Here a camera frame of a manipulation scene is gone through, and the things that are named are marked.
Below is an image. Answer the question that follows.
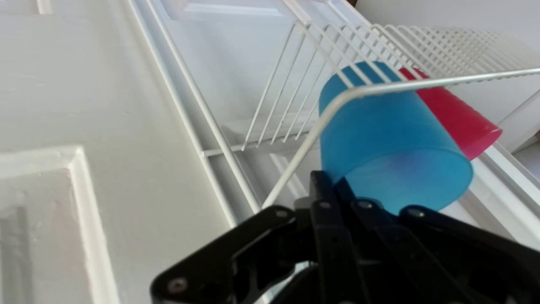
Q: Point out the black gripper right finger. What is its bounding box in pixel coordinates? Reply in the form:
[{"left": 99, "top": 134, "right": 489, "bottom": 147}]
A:
[{"left": 334, "top": 181, "right": 540, "bottom": 304}]

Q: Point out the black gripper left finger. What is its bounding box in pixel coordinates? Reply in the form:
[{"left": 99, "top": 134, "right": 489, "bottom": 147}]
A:
[{"left": 150, "top": 171, "right": 361, "bottom": 304}]

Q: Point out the blue plastic cup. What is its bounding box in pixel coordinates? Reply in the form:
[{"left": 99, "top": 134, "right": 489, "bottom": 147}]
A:
[{"left": 317, "top": 60, "right": 475, "bottom": 217}]

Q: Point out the pink plastic cup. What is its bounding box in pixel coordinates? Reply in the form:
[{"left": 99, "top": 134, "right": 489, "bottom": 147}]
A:
[{"left": 415, "top": 87, "right": 502, "bottom": 161}]

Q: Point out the white wire door rack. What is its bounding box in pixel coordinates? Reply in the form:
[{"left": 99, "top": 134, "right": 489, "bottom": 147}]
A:
[{"left": 128, "top": 0, "right": 540, "bottom": 247}]

